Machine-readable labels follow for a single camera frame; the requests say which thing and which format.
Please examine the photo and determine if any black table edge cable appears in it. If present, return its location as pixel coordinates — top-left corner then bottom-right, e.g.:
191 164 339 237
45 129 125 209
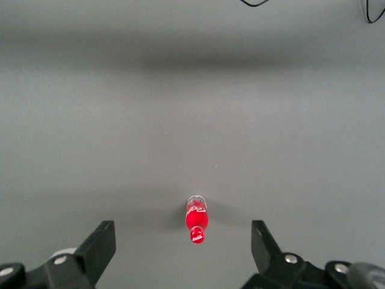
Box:
239 0 270 8
364 0 385 24

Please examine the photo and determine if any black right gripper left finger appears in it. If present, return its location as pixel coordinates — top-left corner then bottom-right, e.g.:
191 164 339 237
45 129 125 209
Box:
29 220 117 289

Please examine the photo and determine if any red cola bottle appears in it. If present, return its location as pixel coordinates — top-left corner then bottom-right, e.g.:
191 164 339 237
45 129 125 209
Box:
184 194 209 246

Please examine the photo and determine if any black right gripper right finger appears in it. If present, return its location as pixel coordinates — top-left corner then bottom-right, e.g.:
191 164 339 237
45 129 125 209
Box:
242 219 326 289

